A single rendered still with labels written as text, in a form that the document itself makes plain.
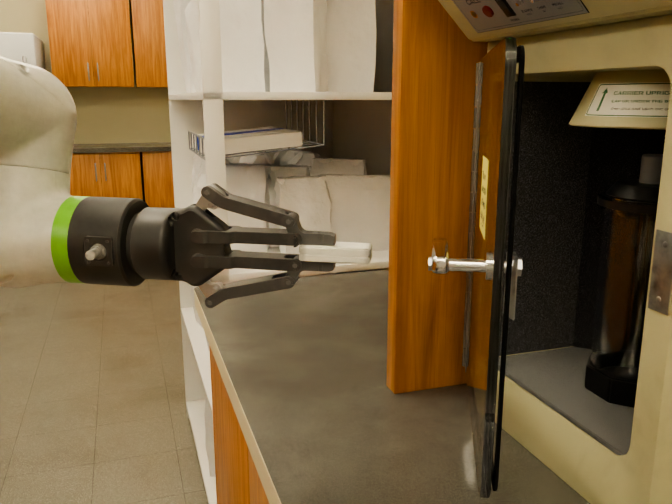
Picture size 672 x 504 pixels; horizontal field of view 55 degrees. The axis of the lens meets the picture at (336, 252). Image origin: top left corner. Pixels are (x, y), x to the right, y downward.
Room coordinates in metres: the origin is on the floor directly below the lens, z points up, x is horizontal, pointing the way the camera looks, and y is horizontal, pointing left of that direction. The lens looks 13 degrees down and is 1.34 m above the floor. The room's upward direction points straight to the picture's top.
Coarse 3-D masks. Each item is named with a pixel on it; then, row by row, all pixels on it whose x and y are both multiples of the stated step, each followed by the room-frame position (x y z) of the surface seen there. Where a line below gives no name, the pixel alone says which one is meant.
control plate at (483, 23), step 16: (464, 0) 0.75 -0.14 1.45; (480, 0) 0.73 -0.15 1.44; (512, 0) 0.68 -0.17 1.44; (528, 0) 0.66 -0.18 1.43; (544, 0) 0.64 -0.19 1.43; (560, 0) 0.62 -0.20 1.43; (576, 0) 0.60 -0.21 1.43; (464, 16) 0.78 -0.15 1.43; (480, 16) 0.75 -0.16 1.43; (496, 16) 0.73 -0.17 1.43; (512, 16) 0.70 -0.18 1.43; (528, 16) 0.68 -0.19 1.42; (544, 16) 0.66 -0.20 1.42; (560, 16) 0.64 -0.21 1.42; (480, 32) 0.78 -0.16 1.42
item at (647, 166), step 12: (648, 156) 0.69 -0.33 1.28; (660, 156) 0.68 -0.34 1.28; (648, 168) 0.69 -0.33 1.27; (660, 168) 0.68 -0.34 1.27; (624, 180) 0.72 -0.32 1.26; (636, 180) 0.72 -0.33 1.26; (648, 180) 0.69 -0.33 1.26; (612, 192) 0.69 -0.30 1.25; (624, 192) 0.68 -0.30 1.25; (636, 192) 0.67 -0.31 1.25; (648, 192) 0.66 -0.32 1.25
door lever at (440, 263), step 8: (432, 240) 0.64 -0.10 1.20; (440, 240) 0.63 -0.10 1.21; (432, 248) 0.60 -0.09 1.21; (440, 248) 0.59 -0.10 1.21; (448, 248) 0.61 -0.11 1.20; (432, 256) 0.57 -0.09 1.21; (440, 256) 0.56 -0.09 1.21; (448, 256) 0.57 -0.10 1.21; (488, 256) 0.55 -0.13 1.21; (432, 264) 0.56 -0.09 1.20; (440, 264) 0.56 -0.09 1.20; (448, 264) 0.56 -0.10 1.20; (456, 264) 0.56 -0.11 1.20; (464, 264) 0.55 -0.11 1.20; (472, 264) 0.55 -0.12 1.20; (480, 264) 0.55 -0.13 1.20; (488, 264) 0.55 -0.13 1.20; (440, 272) 0.56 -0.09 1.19; (488, 272) 0.54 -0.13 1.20
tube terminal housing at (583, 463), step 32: (576, 32) 0.67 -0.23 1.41; (608, 32) 0.62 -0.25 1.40; (640, 32) 0.59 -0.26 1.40; (544, 64) 0.71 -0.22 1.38; (576, 64) 0.66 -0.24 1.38; (608, 64) 0.62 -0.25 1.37; (640, 64) 0.58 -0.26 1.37; (512, 384) 0.73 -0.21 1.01; (640, 384) 0.55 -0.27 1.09; (512, 416) 0.73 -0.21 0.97; (544, 416) 0.67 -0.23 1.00; (640, 416) 0.54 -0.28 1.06; (544, 448) 0.67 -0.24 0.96; (576, 448) 0.62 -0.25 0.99; (640, 448) 0.54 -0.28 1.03; (576, 480) 0.61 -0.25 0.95; (608, 480) 0.57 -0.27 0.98; (640, 480) 0.53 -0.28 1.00
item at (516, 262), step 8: (512, 256) 0.55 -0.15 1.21; (504, 264) 0.55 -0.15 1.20; (512, 264) 0.55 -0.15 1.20; (520, 264) 0.55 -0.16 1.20; (504, 272) 0.55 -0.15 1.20; (512, 272) 0.55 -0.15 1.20; (520, 272) 0.55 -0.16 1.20; (512, 280) 0.55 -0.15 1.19; (504, 288) 0.56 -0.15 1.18; (512, 288) 0.55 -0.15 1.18; (504, 296) 0.56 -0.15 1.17; (512, 296) 0.55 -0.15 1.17; (512, 304) 0.55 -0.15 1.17; (512, 312) 0.55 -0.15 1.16
